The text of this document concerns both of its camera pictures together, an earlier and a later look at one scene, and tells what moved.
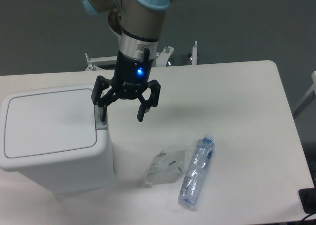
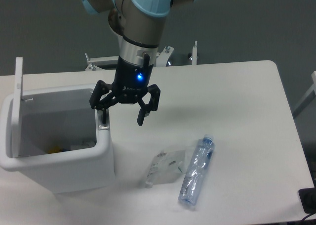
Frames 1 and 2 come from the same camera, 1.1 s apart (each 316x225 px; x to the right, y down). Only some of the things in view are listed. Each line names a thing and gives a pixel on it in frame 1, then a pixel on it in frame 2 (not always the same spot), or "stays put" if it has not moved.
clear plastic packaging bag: x=167 y=167 stays put
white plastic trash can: x=55 y=138 stays put
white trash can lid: x=50 y=122 to x=16 y=119
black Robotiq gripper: x=131 y=78 stays put
